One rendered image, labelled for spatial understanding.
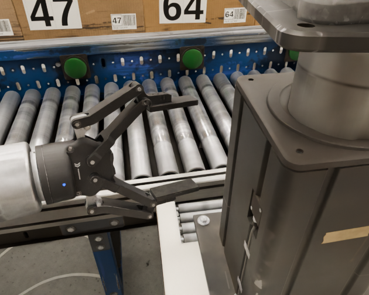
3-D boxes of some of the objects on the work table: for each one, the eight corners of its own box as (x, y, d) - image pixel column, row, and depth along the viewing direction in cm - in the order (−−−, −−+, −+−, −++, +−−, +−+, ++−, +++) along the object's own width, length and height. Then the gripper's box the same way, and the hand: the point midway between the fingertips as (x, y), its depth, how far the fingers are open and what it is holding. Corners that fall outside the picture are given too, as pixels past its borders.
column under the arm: (397, 336, 47) (563, 169, 26) (224, 366, 44) (259, 204, 23) (315, 203, 67) (373, 50, 47) (192, 218, 64) (196, 60, 44)
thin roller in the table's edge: (182, 238, 63) (182, 232, 61) (317, 221, 66) (320, 215, 64) (184, 247, 61) (184, 240, 60) (322, 229, 64) (325, 223, 63)
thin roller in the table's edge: (177, 208, 68) (177, 202, 67) (301, 194, 72) (303, 188, 70) (178, 215, 67) (178, 209, 66) (305, 201, 70) (307, 194, 69)
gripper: (16, 69, 38) (182, 54, 46) (55, 238, 48) (185, 202, 56) (13, 81, 32) (207, 61, 39) (59, 273, 42) (206, 227, 49)
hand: (187, 146), depth 47 cm, fingers open, 13 cm apart
